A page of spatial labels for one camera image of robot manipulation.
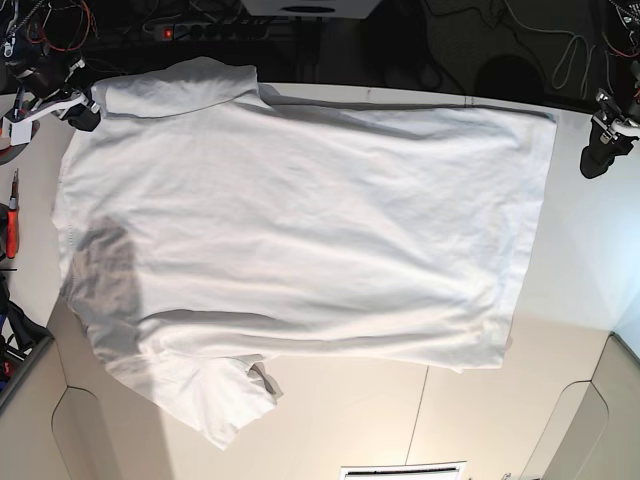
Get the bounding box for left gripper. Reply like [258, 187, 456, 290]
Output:
[579, 88, 639, 179]

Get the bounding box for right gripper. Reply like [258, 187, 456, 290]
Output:
[9, 57, 100, 132]

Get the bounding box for white t-shirt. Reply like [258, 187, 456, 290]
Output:
[53, 57, 556, 448]

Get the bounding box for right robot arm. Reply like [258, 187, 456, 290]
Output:
[1, 1, 101, 145]

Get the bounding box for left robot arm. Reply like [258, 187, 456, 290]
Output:
[580, 1, 639, 179]

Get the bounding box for white power strip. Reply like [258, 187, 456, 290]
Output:
[142, 21, 268, 42]

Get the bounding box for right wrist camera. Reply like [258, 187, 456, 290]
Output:
[1, 117, 33, 146]

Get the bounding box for red handled pliers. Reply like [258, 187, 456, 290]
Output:
[0, 145, 23, 165]

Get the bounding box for orange handled screwdriver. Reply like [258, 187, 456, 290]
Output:
[6, 169, 19, 259]

